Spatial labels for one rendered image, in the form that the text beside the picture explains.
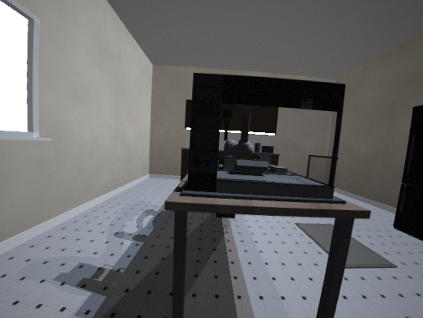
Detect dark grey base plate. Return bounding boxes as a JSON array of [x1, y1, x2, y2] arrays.
[[181, 184, 346, 204]]

